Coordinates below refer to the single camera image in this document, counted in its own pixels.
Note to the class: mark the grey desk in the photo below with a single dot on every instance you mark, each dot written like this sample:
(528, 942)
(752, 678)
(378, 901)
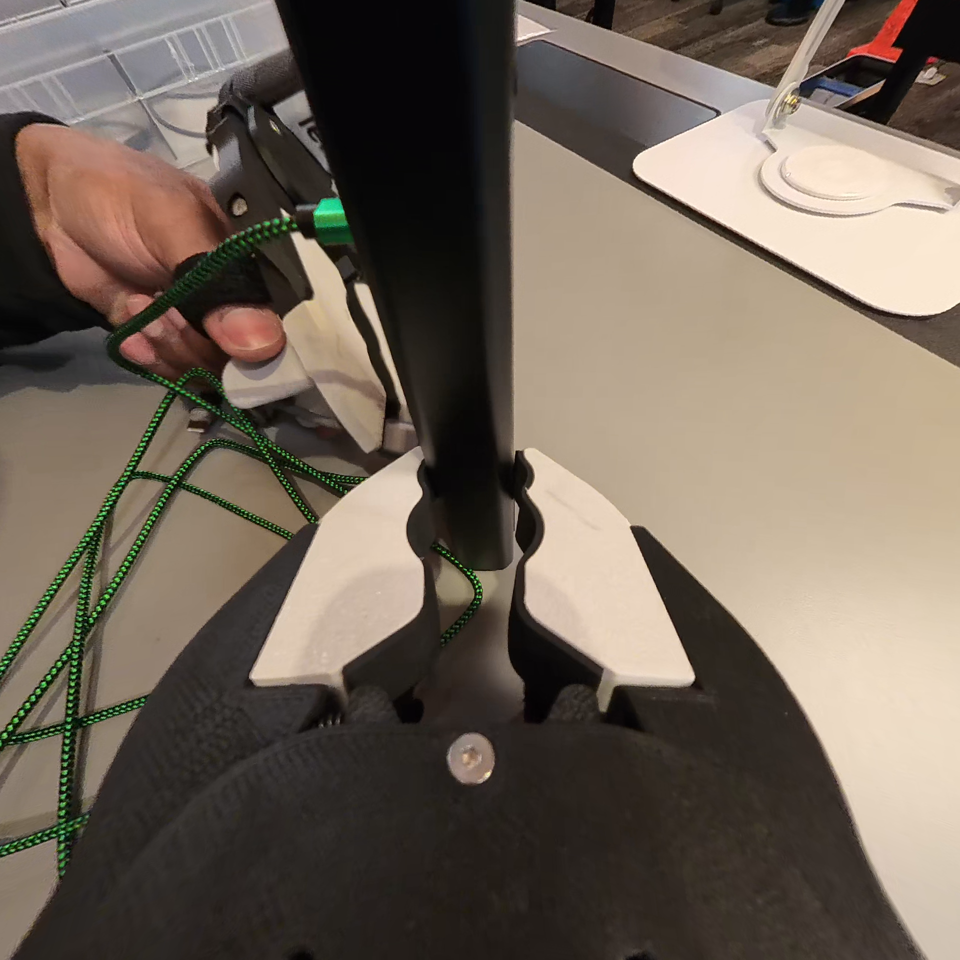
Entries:
(712, 487)

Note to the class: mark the person's left forearm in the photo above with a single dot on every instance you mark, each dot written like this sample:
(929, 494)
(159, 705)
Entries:
(22, 285)

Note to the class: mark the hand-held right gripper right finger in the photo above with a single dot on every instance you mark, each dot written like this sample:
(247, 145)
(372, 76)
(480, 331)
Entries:
(600, 592)

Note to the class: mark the black box-shaped USB hub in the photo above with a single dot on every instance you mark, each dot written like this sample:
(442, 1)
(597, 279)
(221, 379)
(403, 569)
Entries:
(420, 225)

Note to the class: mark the clear plastic storage box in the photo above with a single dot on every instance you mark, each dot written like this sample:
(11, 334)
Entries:
(90, 67)

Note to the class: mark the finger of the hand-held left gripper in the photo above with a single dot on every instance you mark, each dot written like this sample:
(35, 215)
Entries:
(337, 360)
(397, 439)

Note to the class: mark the grey storage bin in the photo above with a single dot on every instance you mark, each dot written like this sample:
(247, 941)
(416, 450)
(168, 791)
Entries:
(847, 82)

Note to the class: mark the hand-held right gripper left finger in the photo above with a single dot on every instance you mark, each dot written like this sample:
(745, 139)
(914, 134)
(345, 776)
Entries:
(352, 592)

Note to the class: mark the person's left hand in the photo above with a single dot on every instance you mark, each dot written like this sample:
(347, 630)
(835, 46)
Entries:
(120, 217)

